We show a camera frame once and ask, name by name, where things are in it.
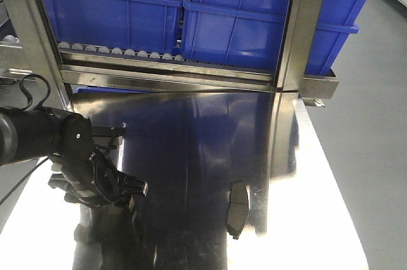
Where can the blue plastic bin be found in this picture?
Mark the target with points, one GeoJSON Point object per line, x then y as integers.
{"type": "Point", "coordinates": [149, 25]}
{"type": "Point", "coordinates": [248, 33]}

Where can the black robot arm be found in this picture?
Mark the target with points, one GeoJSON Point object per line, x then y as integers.
{"type": "Point", "coordinates": [26, 135]}

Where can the grey brake pad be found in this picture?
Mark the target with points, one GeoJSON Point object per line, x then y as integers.
{"type": "Point", "coordinates": [238, 209]}

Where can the right blue plastic bin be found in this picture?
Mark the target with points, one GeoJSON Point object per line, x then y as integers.
{"type": "Point", "coordinates": [248, 33]}

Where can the roller conveyor track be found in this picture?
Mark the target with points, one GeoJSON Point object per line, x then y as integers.
{"type": "Point", "coordinates": [91, 49]}

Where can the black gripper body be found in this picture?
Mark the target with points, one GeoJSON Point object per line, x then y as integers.
{"type": "Point", "coordinates": [86, 172]}

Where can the left blue plastic bin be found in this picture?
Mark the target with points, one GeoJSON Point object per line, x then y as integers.
{"type": "Point", "coordinates": [149, 25]}

